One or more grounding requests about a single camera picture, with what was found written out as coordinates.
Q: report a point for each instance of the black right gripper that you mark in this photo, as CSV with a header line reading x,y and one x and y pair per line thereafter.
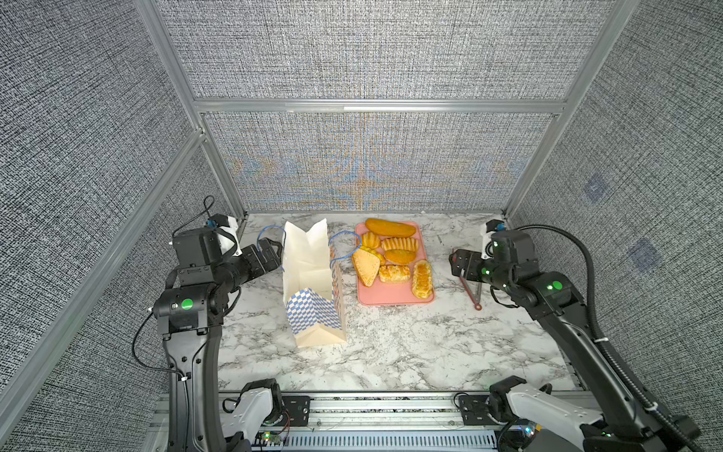
x,y
474,259

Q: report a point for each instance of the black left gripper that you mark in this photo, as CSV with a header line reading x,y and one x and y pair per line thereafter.
x,y
259,266

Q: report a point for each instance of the red kitchen tongs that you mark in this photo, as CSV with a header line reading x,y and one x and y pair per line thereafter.
x,y
473,296

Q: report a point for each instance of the long braided pastry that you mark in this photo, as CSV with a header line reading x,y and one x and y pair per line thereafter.
x,y
422,282

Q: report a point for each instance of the checkered paper bag blue handles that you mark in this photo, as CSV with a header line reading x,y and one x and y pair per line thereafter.
x,y
312,283

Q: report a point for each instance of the oval golden bread bun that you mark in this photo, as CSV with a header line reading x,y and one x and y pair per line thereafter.
x,y
400,257

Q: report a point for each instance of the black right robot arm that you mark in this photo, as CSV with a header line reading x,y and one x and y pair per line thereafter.
x,y
629,417

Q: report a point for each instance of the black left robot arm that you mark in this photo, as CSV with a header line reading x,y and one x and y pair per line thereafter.
x,y
190,314

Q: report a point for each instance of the ridged golden bread roll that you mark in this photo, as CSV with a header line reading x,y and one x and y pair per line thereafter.
x,y
409,244

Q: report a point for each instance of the long oval bread loaf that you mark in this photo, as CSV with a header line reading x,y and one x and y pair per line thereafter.
x,y
388,228

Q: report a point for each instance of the triangular tan bread slice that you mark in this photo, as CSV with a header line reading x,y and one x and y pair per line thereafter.
x,y
367,265

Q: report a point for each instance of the pink plastic tray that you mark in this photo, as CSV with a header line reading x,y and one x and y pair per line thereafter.
x,y
395,293

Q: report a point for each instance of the square glazed pastry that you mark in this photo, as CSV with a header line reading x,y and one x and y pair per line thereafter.
x,y
394,274

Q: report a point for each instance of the small ridged yellow bun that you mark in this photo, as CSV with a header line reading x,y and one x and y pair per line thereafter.
x,y
370,241

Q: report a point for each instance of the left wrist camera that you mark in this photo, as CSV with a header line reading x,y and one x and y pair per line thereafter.
x,y
223,226

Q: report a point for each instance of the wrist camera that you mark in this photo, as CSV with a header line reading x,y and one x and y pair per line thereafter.
x,y
489,228
223,226

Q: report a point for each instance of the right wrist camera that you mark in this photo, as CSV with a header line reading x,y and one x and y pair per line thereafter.
x,y
489,228

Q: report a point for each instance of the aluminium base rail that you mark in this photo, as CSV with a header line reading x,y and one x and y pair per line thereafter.
x,y
384,421

